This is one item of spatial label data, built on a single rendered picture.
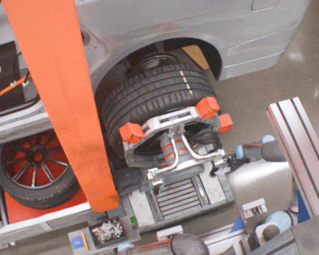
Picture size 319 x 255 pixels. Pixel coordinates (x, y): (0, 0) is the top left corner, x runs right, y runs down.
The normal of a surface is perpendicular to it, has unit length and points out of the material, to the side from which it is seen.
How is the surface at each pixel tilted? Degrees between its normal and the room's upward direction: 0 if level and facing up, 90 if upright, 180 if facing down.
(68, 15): 90
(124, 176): 0
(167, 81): 3
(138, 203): 0
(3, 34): 55
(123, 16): 81
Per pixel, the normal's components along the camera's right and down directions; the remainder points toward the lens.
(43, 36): 0.33, 0.85
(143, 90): -0.29, -0.33
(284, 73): 0.03, -0.44
